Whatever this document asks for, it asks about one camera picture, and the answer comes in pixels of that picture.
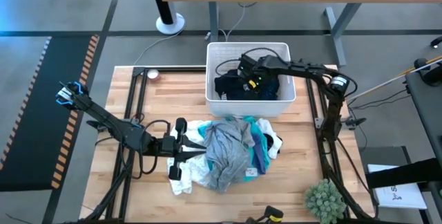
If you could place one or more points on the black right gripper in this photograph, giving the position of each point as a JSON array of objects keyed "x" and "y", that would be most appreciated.
[{"x": 253, "y": 70}]

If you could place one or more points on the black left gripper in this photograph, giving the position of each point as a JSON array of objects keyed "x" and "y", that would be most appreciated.
[{"x": 176, "y": 146}]

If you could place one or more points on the navy dotted shirt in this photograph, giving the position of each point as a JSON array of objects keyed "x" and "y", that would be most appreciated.
[{"x": 231, "y": 89}]

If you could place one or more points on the teal garment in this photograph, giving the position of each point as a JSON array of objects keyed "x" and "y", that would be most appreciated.
[{"x": 257, "y": 127}]

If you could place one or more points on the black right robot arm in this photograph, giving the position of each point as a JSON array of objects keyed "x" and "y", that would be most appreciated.
[{"x": 304, "y": 69}]

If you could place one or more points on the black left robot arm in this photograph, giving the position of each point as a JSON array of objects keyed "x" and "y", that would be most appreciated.
[{"x": 121, "y": 130}]

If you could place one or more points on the white crumpled garment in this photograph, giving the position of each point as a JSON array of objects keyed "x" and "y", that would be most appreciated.
[{"x": 190, "y": 172}]

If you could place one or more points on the grey t-shirt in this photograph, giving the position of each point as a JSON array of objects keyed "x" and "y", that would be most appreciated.
[{"x": 228, "y": 151}]

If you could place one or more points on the white woven plastic basket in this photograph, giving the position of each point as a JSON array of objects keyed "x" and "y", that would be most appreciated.
[{"x": 248, "y": 108}]

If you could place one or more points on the white garment black patch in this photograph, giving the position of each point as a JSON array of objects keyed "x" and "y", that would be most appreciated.
[{"x": 271, "y": 127}]

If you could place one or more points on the blue garment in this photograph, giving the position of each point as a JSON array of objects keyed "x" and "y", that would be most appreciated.
[{"x": 259, "y": 155}]

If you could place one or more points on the pink tape roll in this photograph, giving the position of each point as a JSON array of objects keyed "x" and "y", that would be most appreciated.
[{"x": 153, "y": 75}]

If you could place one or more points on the thin yellow white rod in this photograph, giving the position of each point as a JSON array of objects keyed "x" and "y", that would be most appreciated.
[{"x": 383, "y": 84}]

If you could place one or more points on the small green artificial plant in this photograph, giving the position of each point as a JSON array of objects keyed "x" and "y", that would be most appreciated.
[{"x": 324, "y": 201}]

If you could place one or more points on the black mat hazard stripes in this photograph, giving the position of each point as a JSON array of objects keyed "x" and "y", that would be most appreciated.
[{"x": 41, "y": 120}]

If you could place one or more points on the black upholstered bench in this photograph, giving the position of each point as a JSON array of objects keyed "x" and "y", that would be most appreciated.
[{"x": 426, "y": 106}]

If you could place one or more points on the white printed paper sheet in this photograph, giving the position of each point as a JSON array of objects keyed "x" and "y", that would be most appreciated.
[{"x": 397, "y": 193}]

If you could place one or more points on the black aluminium rig frame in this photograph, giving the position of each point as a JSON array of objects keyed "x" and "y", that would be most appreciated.
[{"x": 133, "y": 96}]

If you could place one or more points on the black camera yellow tag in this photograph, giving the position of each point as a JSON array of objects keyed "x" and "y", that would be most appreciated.
[{"x": 271, "y": 215}]

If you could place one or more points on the black post white base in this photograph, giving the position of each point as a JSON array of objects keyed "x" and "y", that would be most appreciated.
[{"x": 165, "y": 13}]

